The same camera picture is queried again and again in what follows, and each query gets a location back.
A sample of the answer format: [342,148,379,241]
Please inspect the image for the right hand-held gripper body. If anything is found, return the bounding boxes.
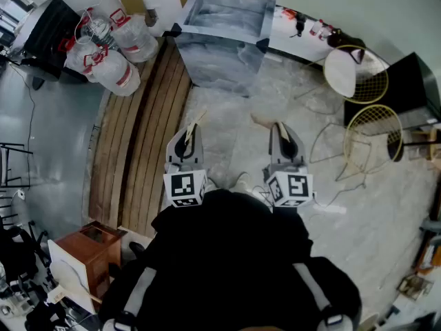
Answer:
[263,162,315,208]

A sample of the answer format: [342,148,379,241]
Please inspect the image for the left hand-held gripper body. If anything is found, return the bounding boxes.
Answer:
[163,161,209,209]

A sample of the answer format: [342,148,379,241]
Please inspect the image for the person's left forearm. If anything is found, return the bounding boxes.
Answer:
[151,203,194,234]

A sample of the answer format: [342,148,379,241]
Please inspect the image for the person's right forearm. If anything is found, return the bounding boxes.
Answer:
[271,205,313,244]

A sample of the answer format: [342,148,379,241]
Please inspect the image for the wooden slat platform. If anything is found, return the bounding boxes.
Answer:
[88,37,193,238]

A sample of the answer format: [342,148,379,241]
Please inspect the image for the person's right white shoe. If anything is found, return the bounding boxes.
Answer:
[229,172,251,192]

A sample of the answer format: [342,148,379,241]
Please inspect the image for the person's black jacket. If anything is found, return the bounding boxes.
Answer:
[98,188,362,331]

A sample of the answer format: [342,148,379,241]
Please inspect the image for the white round seat cushion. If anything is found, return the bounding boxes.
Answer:
[323,48,358,99]

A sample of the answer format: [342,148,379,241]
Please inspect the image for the grey marble sink stand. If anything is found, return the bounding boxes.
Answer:
[174,0,277,99]

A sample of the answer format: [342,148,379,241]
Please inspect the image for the white ledge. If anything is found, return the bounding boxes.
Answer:
[267,5,345,69]

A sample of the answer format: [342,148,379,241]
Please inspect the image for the brown wooden cabinet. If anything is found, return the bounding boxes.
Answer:
[54,220,127,305]

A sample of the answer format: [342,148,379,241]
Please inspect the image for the dark brown bag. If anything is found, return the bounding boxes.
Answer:
[327,28,367,65]

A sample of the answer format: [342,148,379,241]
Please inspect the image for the black tool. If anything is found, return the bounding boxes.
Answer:
[289,12,307,39]

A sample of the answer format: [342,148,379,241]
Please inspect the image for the black box cabinet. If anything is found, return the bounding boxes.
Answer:
[343,52,441,132]

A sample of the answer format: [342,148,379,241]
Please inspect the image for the transparent empty water jug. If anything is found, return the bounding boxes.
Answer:
[81,15,114,43]

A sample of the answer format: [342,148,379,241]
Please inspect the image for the white board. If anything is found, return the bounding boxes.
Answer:
[47,239,99,315]

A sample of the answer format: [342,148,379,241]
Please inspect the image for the gold wire chair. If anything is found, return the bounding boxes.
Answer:
[308,104,404,191]
[294,44,390,117]

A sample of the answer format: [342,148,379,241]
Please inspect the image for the white cable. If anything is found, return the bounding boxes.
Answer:
[74,8,96,37]

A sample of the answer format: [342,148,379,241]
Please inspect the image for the black metal frame chair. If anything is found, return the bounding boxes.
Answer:
[0,142,34,190]

